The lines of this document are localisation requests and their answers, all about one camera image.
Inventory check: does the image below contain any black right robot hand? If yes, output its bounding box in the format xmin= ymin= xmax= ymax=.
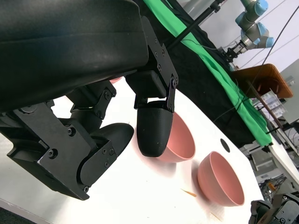
xmin=248 ymin=192 xmax=299 ymax=224

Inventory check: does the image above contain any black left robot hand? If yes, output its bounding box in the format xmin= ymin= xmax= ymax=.
xmin=0 ymin=0 xmax=179 ymax=201

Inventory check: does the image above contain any white side desk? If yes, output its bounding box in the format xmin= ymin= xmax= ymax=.
xmin=268 ymin=130 xmax=299 ymax=185

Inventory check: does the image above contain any black tripod pole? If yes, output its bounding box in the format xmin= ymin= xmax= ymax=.
xmin=167 ymin=0 xmax=221 ymax=51

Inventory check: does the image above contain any grey metal cabinet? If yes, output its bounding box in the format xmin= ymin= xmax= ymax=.
xmin=279 ymin=59 xmax=299 ymax=124

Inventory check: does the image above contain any black backdrop cloth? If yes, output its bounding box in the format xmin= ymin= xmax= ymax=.
xmin=136 ymin=0 xmax=256 ymax=149

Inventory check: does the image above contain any green cloth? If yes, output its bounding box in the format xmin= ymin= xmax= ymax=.
xmin=142 ymin=0 xmax=274 ymax=147

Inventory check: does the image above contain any thin black hanging cable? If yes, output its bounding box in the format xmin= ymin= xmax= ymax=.
xmin=214 ymin=2 xmax=299 ymax=122

